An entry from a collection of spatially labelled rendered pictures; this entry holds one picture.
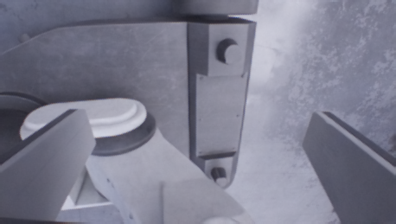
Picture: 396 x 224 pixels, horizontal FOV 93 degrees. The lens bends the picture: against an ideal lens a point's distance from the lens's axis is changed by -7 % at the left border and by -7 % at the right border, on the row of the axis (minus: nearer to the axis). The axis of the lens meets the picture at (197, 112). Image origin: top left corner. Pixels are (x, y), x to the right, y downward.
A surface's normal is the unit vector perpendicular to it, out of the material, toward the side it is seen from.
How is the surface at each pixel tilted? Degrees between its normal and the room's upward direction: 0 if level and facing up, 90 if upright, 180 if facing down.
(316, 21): 0
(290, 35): 0
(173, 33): 0
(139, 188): 90
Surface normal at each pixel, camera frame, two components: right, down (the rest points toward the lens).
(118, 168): 0.00, -0.87
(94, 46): 0.19, 0.49
